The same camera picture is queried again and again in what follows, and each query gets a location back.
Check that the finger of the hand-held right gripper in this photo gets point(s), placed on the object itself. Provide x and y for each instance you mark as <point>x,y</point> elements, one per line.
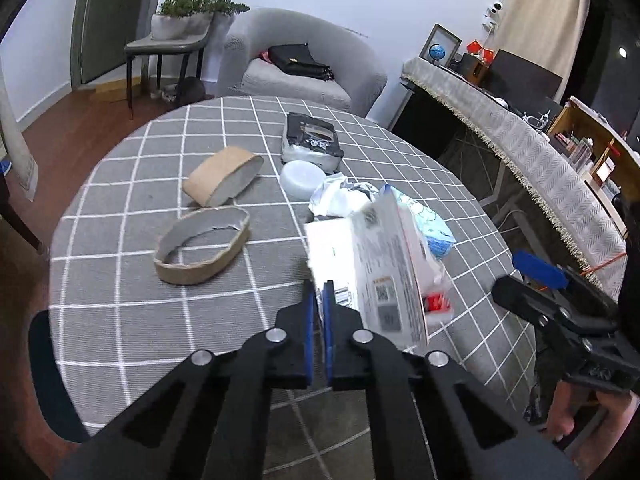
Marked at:
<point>540,267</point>
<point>525,302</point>

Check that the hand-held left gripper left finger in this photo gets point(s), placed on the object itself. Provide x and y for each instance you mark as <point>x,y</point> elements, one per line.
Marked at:
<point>309,330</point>

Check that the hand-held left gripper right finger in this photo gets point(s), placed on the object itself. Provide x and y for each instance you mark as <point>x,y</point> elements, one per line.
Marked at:
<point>328,330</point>

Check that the white printed carton box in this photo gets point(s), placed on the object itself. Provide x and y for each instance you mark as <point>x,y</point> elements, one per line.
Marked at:
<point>380,260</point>

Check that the white plastic wrapper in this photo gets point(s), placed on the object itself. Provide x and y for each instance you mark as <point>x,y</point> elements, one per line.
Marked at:
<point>335,200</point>

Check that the white round lid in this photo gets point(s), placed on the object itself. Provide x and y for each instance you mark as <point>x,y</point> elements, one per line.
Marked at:
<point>300,180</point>

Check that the black plastic packet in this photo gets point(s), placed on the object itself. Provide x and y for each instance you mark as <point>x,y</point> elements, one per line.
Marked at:
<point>310,135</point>

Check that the person's right forearm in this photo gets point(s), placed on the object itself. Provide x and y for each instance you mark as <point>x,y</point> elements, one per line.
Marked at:
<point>562,410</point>

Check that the red white small wrapper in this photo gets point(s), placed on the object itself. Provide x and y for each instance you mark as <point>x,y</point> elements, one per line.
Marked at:
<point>438,302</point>

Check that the blue white tissue packet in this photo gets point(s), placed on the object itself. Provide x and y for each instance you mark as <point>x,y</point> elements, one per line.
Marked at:
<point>435,235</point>

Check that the beige fringed sideboard cloth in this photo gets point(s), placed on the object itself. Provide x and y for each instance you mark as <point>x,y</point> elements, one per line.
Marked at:
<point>525,150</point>

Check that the wooden storage box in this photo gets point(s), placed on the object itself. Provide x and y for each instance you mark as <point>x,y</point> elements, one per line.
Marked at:
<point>565,120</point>

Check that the grey chequered tablecloth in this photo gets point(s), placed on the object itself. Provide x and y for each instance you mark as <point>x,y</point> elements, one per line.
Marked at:
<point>150,335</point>

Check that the cardboard roll with grey liner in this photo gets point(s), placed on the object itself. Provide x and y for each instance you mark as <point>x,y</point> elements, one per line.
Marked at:
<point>215,172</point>

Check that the black monitor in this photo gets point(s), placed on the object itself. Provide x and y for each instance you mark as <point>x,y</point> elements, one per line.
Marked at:
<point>522,77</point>

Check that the brown box speaker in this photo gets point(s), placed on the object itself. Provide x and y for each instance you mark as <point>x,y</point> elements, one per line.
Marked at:
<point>472,67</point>

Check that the small red flags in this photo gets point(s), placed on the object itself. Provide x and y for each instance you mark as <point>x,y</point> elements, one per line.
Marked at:
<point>480,50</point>

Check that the framed globe picture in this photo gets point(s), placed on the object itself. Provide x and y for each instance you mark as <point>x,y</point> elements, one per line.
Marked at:
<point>439,45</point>

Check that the beige curtain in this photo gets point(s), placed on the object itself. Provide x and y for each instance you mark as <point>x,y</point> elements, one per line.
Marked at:
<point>545,10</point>

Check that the dark teal chair back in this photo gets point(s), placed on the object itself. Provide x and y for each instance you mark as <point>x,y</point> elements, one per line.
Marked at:
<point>50,375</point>

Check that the grey cat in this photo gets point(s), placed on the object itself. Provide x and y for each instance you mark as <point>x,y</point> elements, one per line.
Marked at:
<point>192,91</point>

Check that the black handbag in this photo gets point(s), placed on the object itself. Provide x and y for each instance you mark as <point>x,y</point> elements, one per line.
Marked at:
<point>297,60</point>

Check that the small red cloth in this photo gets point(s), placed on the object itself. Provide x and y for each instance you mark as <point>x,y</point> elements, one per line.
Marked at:
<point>264,56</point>

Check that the grey armchair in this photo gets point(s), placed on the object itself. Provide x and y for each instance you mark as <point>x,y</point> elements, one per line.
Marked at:
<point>300,27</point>

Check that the dark wooden table leg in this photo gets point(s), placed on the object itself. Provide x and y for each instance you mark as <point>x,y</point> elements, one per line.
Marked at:
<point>20,225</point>

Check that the flat cardboard piece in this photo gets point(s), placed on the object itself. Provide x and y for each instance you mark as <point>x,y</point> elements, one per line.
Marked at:
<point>111,87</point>

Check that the potted plant in white pot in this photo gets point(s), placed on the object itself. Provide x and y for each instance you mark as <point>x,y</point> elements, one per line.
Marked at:
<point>170,25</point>
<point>220,7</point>

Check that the grey green door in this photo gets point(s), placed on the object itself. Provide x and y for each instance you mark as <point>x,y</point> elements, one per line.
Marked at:
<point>110,20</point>

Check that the white security camera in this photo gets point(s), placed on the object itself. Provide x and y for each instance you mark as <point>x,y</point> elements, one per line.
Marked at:
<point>495,10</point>

